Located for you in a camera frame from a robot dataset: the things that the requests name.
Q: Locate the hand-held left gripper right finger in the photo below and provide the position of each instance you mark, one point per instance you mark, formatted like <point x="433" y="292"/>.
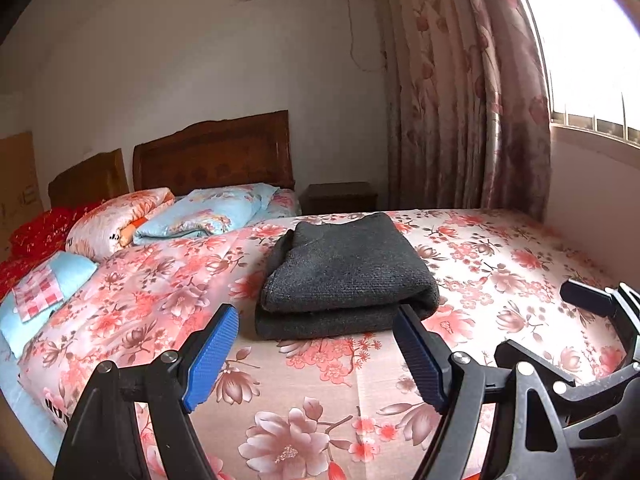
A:
<point x="420" y="360"/>

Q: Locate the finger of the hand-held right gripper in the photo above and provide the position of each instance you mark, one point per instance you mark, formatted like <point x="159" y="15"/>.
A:
<point x="540" y="362"/>
<point x="587" y="297"/>

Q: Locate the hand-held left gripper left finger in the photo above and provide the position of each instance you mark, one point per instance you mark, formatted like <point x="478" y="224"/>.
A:
<point x="210" y="355"/>

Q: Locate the grey knit sweater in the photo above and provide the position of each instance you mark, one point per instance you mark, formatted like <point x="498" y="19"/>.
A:
<point x="345" y="270"/>

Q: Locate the pink floral bedspread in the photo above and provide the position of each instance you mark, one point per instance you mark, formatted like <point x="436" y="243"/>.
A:
<point x="310" y="410"/>

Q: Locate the blue floral folded quilt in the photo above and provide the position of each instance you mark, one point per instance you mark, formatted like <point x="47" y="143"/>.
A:
<point x="200" y="210"/>

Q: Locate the light blue pillow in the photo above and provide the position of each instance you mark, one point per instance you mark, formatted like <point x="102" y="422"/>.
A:
<point x="75" y="270"/>

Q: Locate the pink floral folded quilt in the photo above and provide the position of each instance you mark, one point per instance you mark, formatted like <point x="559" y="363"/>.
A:
<point x="110" y="220"/>

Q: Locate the dark wooden nightstand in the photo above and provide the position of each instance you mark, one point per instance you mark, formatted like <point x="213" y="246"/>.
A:
<point x="340" y="197"/>

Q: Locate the pink checkered cloth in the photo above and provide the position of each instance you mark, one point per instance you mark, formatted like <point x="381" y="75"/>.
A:
<point x="40" y="292"/>

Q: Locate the light blue bed sheet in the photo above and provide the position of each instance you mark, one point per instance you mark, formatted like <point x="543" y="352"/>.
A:
<point x="30" y="410"/>

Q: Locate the large carved wooden headboard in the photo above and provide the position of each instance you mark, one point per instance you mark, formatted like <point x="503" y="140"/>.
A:
<point x="215" y="155"/>

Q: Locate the red patterned blanket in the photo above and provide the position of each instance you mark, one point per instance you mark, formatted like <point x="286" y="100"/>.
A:
<point x="40" y="235"/>

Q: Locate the small wooden headboard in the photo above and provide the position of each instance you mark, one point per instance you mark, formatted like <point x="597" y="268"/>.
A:
<point x="90" y="180"/>

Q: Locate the pink floral curtain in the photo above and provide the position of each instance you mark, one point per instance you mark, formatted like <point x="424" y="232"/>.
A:
<point x="450" y="110"/>

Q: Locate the barred window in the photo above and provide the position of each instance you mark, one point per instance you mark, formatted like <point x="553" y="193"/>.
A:
<point x="590" y="60"/>

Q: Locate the cardboard box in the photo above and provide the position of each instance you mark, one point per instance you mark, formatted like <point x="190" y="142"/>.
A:
<point x="20" y="185"/>

